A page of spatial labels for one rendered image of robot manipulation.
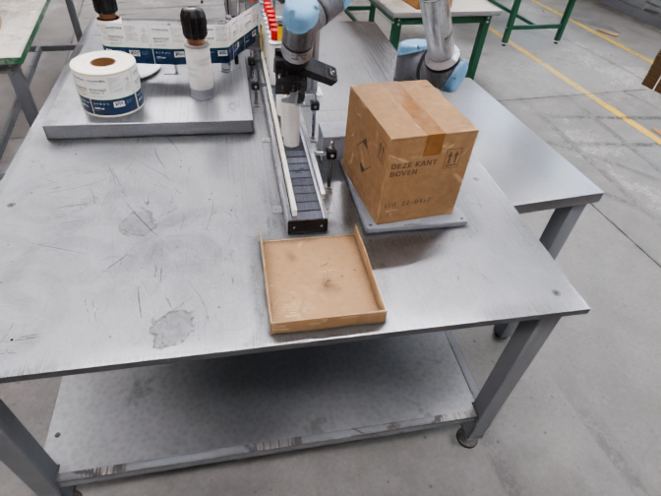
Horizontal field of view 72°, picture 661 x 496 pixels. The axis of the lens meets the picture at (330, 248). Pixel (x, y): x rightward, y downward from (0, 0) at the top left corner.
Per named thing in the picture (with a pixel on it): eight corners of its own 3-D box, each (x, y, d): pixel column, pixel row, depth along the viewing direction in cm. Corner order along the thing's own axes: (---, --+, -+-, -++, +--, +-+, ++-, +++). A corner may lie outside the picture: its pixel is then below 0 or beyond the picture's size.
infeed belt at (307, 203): (253, 24, 240) (252, 16, 237) (269, 24, 242) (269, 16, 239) (292, 231, 124) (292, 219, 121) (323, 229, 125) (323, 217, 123)
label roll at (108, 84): (108, 87, 169) (97, 46, 159) (155, 97, 166) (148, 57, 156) (69, 109, 155) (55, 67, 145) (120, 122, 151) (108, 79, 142)
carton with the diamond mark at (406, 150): (341, 165, 147) (349, 84, 129) (409, 157, 153) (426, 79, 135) (376, 225, 127) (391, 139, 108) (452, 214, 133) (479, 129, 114)
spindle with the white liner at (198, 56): (191, 90, 172) (178, 2, 152) (214, 89, 174) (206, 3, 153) (190, 100, 166) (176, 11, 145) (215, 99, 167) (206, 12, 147)
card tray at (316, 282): (260, 242, 122) (260, 230, 119) (355, 234, 126) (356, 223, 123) (270, 335, 100) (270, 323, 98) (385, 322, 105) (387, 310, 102)
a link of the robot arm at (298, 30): (330, 3, 98) (303, 25, 95) (323, 39, 108) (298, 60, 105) (302, -20, 98) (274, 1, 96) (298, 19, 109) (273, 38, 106)
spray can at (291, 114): (282, 140, 150) (281, 79, 136) (298, 140, 151) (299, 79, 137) (284, 149, 146) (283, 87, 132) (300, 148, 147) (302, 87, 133)
